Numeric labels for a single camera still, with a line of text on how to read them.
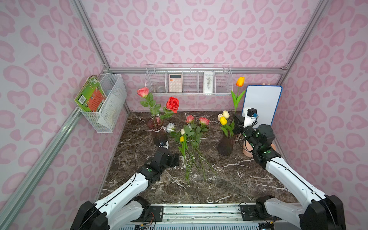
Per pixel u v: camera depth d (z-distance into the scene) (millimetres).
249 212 728
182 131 1012
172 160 754
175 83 930
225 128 795
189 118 1101
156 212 734
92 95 721
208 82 926
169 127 1031
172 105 719
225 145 875
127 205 597
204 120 1072
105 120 726
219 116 775
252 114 598
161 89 936
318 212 383
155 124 903
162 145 725
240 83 634
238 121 678
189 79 984
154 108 858
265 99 878
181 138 1007
